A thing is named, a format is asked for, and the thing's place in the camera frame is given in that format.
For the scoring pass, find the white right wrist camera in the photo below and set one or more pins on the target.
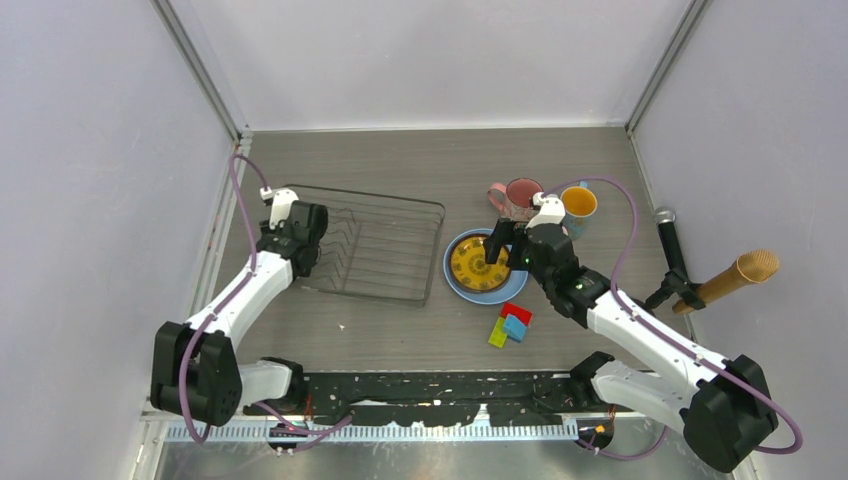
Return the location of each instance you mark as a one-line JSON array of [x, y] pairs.
[[550, 210]]

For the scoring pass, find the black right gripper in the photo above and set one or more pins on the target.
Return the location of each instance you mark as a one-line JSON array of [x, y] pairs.
[[503, 234]]

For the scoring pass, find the yellow-green toy block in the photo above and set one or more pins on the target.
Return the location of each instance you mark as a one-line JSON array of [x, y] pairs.
[[498, 337]]

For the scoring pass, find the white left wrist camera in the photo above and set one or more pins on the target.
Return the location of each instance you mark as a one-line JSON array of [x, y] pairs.
[[280, 201]]

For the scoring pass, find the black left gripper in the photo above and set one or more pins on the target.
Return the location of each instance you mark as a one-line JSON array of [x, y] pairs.
[[265, 229]]

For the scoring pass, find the yellow patterned plate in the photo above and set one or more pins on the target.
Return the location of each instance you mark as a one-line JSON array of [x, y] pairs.
[[467, 269]]

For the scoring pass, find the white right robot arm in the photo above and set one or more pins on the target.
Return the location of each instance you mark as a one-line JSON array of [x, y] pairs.
[[722, 408]]

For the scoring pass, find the red toy block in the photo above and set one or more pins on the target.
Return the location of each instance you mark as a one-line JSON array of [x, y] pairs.
[[511, 309]]

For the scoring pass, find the light blue plate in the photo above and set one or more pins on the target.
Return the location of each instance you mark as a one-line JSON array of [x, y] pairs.
[[512, 288]]

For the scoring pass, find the black microphone stand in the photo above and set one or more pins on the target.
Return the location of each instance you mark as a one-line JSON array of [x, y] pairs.
[[676, 282]]

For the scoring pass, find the black silver microphone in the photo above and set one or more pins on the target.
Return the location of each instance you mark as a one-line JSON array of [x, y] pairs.
[[664, 218]]

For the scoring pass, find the blue butterfly mug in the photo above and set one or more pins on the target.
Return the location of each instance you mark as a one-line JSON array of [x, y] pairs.
[[580, 204]]

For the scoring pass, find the gold microphone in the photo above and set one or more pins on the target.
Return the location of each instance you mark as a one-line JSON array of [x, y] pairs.
[[751, 268]]

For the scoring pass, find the black wire dish rack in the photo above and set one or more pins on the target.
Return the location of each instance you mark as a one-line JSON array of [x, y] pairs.
[[377, 247]]

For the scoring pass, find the patterned pink mug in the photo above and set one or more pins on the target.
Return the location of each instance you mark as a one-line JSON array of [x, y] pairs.
[[515, 199]]

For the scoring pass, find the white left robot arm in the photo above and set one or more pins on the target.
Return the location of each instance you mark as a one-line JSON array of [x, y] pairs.
[[195, 372]]

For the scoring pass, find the blue toy block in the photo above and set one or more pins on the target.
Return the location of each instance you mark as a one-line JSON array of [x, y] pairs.
[[514, 328]]

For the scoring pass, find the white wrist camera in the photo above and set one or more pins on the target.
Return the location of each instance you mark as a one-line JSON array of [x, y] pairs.
[[280, 201], [550, 210]]

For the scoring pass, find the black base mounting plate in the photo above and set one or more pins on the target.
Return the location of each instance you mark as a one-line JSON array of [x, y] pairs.
[[442, 399]]

